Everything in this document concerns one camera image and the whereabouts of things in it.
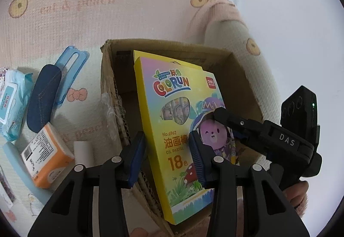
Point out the yellow oil pastel box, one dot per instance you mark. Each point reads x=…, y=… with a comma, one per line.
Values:
x=164, y=124

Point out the pink cartoon printed blanket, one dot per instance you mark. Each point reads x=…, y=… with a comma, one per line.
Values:
x=107, y=11

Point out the person's right hand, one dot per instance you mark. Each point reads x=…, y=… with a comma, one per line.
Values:
x=297, y=194

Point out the person's right forearm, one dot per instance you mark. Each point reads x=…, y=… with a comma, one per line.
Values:
x=299, y=214

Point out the translucent blue plastic holder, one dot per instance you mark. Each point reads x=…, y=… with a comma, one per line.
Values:
x=72, y=62

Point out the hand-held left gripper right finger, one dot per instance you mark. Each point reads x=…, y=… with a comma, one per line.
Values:
x=197, y=157

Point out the dark blue glasses case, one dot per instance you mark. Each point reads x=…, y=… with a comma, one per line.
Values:
x=43, y=97

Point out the small white printed card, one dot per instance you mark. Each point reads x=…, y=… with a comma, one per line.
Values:
x=3, y=74

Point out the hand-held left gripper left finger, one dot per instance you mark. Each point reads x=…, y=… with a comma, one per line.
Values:
x=137, y=156

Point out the light blue wet wipes pack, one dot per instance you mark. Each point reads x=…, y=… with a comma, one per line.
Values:
x=12, y=102

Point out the red and white small packet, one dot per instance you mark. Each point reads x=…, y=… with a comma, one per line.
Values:
x=5, y=188

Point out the white paper roll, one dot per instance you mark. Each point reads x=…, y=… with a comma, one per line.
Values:
x=83, y=153

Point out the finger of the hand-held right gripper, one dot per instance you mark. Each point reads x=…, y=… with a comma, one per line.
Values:
x=252, y=143
x=236, y=121

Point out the orange and white tissue pack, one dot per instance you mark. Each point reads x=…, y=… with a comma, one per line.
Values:
x=45, y=156

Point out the brown cardboard box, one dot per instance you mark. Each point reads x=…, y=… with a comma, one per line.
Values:
x=118, y=78

